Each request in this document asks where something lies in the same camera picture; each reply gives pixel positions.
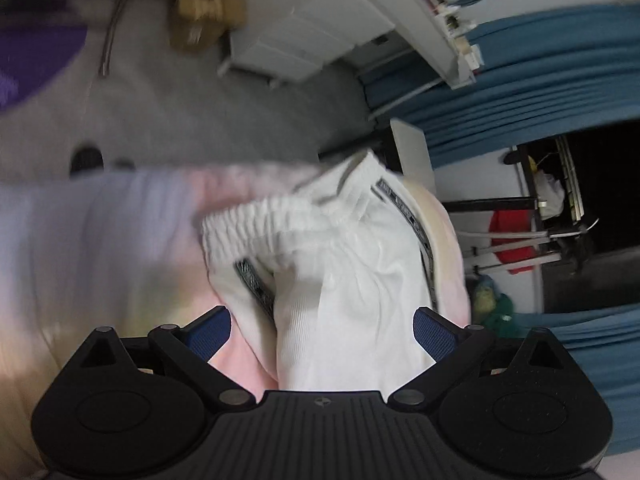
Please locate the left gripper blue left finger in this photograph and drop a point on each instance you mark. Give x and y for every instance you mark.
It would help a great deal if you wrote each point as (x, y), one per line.
(180, 358)

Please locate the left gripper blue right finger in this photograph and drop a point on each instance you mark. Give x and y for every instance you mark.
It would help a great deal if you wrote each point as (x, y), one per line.
(455, 350)

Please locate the white sweatpants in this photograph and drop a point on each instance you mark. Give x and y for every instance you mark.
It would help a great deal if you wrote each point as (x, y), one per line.
(325, 282)

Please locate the green sweatshirt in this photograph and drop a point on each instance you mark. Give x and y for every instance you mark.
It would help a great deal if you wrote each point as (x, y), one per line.
(492, 308)

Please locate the pastel tie-dye bed sheet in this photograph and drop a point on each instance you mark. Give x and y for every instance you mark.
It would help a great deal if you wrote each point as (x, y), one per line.
(117, 248)

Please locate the right blue curtain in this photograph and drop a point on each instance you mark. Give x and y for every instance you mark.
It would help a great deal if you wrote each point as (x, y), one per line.
(605, 344)

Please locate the blue curtain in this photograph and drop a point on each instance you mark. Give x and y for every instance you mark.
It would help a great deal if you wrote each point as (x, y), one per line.
(543, 74)
(605, 344)

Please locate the dark window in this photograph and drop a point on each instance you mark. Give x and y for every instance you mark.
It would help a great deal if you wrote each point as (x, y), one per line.
(598, 171)

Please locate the left blue curtain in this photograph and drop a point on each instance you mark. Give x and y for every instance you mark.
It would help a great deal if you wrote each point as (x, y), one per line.
(543, 74)

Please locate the white dressing table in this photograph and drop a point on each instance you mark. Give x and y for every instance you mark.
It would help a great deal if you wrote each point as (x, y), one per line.
(291, 40)

